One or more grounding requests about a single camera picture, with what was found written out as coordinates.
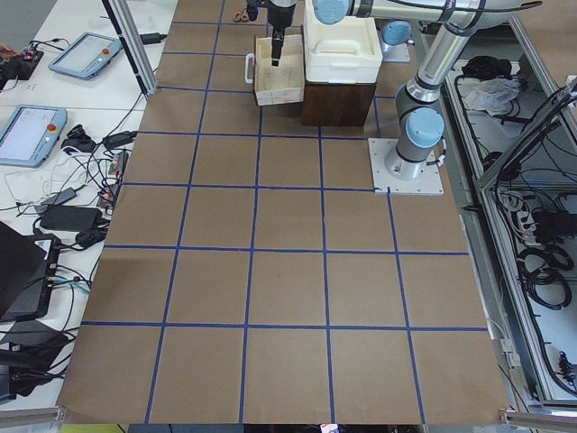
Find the aluminium frame post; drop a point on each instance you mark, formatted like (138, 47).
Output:
(120, 15)

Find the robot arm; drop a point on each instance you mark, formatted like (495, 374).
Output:
(421, 126)

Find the small black power brick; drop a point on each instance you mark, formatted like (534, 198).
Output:
(152, 38)

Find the dark wooden cabinet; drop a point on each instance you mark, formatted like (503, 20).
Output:
(327, 104)

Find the upper teach pendant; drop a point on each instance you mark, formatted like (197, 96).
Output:
(86, 56)

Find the white crumpled cloth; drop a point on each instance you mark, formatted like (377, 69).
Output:
(493, 96)

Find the lower teach pendant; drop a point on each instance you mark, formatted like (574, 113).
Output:
(30, 134)

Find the black laptop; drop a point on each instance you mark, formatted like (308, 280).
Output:
(27, 264)

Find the wooden drawer with white handle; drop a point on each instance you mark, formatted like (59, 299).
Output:
(276, 85)

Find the teach pendant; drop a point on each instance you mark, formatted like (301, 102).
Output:
(86, 56)
(30, 134)

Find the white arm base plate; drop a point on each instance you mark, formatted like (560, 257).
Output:
(393, 175)

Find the orange grey scissors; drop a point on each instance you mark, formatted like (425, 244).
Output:
(241, 17)

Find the white foam tray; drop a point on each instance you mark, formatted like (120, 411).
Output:
(347, 52)

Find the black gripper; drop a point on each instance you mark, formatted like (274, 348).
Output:
(280, 14)

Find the black power adapter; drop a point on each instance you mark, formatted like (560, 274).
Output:
(69, 218)

